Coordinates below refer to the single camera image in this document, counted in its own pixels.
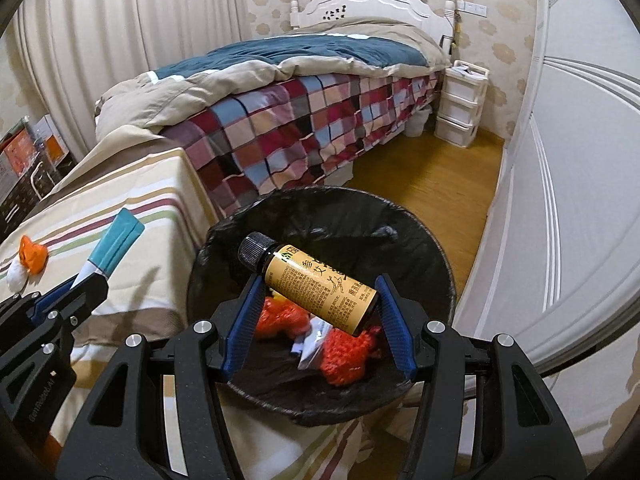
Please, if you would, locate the white metal frame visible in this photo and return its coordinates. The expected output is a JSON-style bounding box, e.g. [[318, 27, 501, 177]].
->
[[29, 162, 57, 197]]

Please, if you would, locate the orange white crumpled wrapper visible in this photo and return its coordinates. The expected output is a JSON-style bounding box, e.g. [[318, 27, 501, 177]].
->
[[19, 235, 51, 276]]

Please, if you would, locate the white crumpled tissue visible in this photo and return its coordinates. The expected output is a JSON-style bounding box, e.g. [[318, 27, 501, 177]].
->
[[6, 260, 31, 291]]

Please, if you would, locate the white pleated curtain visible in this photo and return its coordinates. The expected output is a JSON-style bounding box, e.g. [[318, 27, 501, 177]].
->
[[15, 0, 251, 156]]

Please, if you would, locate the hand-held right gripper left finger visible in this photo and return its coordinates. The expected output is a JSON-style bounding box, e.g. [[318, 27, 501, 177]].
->
[[54, 276, 268, 480]]

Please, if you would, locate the white wardrobe door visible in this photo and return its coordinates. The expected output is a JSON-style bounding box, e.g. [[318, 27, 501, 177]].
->
[[470, 0, 640, 376]]

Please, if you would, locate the white box orange print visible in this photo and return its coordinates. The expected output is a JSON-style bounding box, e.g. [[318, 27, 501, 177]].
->
[[35, 115, 71, 163]]

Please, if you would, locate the pale blue tissue packet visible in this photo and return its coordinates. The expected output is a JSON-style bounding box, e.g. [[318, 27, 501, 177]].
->
[[290, 317, 333, 373]]

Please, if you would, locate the cardboard box orange print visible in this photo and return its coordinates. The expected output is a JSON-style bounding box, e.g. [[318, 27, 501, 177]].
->
[[0, 117, 38, 201]]

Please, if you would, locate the small white waste basket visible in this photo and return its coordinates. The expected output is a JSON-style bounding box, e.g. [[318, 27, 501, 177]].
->
[[404, 106, 431, 138]]

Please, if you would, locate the brown bottle yellow label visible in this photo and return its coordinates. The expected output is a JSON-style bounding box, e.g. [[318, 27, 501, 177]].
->
[[237, 231, 378, 338]]

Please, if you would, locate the white plastic drawer unit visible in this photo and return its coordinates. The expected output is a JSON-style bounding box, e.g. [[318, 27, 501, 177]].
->
[[434, 60, 488, 148]]

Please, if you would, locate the plaid bed sheet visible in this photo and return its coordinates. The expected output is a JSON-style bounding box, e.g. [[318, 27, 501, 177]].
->
[[160, 67, 446, 216]]

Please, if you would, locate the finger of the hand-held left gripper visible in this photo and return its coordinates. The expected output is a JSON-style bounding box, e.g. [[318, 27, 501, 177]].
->
[[0, 277, 82, 328], [0, 271, 110, 376]]

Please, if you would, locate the striped beige cloth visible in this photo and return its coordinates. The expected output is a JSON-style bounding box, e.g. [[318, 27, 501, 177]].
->
[[0, 132, 383, 480]]

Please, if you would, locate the bed with checkered blanket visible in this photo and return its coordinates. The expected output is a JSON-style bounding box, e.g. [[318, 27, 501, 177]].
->
[[95, 17, 451, 141]]

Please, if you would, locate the teal and white packet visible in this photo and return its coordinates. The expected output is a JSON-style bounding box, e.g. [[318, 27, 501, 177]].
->
[[82, 208, 146, 278]]

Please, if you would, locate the round bin with black bag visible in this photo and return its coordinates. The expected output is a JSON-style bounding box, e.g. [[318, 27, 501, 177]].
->
[[186, 186, 457, 427]]

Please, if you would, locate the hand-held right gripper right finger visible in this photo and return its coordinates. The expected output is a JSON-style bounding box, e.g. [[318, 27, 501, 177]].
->
[[372, 274, 586, 480]]

